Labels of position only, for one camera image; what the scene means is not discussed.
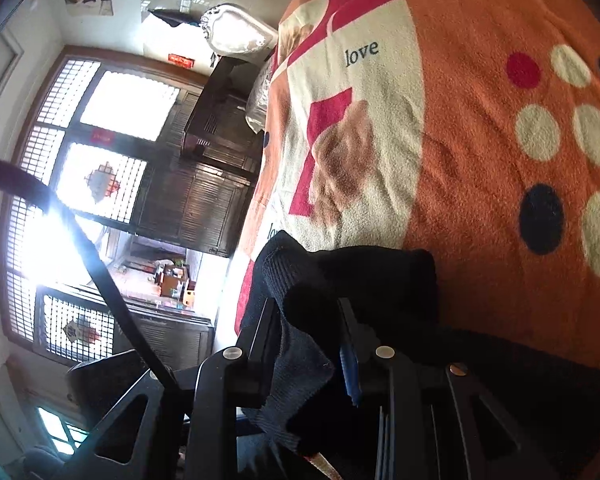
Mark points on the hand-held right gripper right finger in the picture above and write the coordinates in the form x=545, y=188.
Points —
x=351, y=375

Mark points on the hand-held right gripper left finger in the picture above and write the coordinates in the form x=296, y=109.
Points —
x=257, y=357

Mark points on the black pants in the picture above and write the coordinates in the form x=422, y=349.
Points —
x=380, y=280

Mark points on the dark wooden cabinet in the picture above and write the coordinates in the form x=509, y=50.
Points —
x=200, y=195

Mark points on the printed patchwork blanket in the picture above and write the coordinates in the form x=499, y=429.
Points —
x=455, y=160

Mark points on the wooden lattice window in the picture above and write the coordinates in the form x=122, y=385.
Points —
x=65, y=170

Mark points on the white ornate headboard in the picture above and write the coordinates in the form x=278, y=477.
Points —
x=235, y=27

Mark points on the dark hanging cloth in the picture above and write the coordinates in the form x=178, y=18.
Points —
x=172, y=16

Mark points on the red wall sticker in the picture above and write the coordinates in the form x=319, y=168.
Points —
x=181, y=60

